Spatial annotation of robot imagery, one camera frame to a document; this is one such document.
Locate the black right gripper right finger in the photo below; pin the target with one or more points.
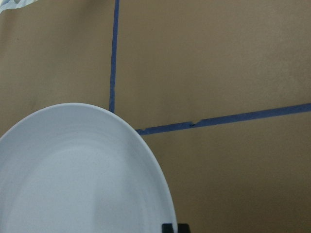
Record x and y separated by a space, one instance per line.
183 228

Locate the blue plate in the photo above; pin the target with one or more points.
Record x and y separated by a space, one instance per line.
78 168

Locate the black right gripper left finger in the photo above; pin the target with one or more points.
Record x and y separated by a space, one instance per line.
167 228

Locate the light blue cloth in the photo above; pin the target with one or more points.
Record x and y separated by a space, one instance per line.
14 4

